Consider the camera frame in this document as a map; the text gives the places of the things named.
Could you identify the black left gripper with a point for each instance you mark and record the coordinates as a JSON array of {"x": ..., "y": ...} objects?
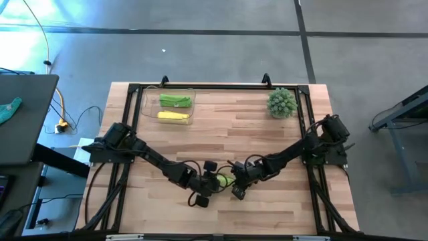
[{"x": 205, "y": 185}]

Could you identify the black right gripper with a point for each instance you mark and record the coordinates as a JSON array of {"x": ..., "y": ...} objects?
[{"x": 245, "y": 174}]

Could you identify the light green microfiber towel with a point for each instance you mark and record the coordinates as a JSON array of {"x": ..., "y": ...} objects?
[{"x": 222, "y": 180}]

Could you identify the yellow microfiber towel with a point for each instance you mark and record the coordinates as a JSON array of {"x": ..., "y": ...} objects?
[{"x": 173, "y": 116}]

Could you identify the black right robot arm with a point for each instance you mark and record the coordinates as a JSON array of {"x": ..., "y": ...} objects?
[{"x": 291, "y": 152}]

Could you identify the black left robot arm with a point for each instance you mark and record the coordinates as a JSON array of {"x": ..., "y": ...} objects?
[{"x": 157, "y": 160}]

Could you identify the clear plastic basket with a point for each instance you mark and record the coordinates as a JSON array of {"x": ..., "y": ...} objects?
[{"x": 150, "y": 107}]

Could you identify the artificial plant in patterned pot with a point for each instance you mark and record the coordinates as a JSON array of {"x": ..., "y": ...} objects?
[{"x": 282, "y": 103}]

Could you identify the yellow power plug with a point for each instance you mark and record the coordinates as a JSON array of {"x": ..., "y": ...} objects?
[{"x": 61, "y": 127}]

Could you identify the dark grey desk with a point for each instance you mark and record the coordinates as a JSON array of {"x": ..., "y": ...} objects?
[{"x": 30, "y": 117}]

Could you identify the grey metal side table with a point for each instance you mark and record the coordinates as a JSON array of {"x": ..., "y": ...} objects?
[{"x": 418, "y": 100}]

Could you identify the teal cloth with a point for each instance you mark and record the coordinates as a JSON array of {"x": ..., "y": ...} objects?
[{"x": 8, "y": 108}]

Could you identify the silver metal bracket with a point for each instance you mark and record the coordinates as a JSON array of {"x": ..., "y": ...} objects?
[
  {"x": 123, "y": 237},
  {"x": 311, "y": 238}
]

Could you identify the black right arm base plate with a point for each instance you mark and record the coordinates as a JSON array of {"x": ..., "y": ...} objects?
[{"x": 337, "y": 159}]

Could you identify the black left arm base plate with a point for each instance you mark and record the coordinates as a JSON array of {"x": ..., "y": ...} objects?
[{"x": 97, "y": 155}]

